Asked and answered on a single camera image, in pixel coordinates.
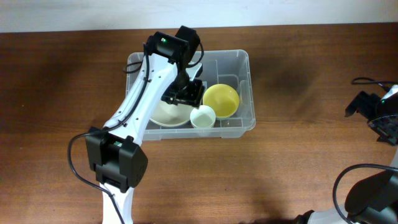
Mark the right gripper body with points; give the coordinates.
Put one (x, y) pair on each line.
(383, 115)

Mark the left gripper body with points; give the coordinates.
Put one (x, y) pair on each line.
(184, 89)

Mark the beige bowl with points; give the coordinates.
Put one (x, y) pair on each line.
(171, 115)

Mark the cream cup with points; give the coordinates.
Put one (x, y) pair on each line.
(203, 117)

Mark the yellow small bowl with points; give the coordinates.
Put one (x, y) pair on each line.
(223, 99)

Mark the mint green small bowl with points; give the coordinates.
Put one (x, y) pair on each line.
(225, 118)

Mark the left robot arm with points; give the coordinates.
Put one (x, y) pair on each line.
(114, 152)

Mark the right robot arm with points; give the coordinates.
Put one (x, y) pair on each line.
(373, 199)

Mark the clear plastic storage bin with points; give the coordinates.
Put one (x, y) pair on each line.
(230, 67)

